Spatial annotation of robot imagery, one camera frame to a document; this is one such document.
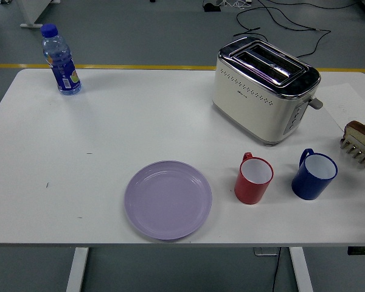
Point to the brown-crusted bread slice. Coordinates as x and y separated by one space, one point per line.
360 130

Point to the cream and chrome toaster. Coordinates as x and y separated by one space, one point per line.
255 103

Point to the purple round plate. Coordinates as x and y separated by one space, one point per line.
168 200

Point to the metal toast rack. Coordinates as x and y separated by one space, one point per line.
357 152

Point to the blue mug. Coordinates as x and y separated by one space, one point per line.
308 185

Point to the black under-table control box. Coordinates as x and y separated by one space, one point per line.
362 250

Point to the red mug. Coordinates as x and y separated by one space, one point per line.
249 191

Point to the white table leg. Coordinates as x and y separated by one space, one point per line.
301 270
77 270

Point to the black floor socket box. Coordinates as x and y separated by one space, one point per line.
212 8

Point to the blue-capped water bottle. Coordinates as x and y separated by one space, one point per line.
64 70

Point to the white background desk leg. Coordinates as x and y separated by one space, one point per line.
30 12

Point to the grey under-table bracket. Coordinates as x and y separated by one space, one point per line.
266 251

